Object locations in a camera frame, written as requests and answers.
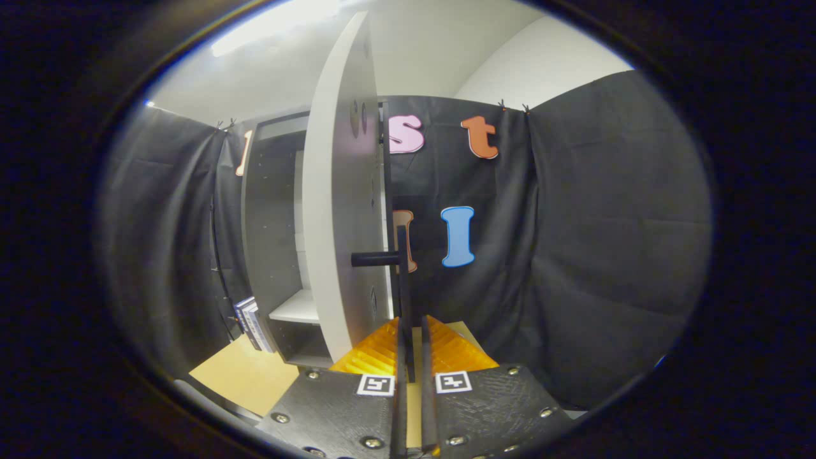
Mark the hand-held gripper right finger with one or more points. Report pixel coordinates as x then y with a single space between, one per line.
497 414

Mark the grey cabinet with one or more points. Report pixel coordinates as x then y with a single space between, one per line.
271 223

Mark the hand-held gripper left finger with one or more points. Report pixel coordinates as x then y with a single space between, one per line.
331 414

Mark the black backdrop cloth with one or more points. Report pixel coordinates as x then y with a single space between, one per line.
605 223

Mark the white cabinet shelf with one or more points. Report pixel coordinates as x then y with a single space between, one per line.
296 309

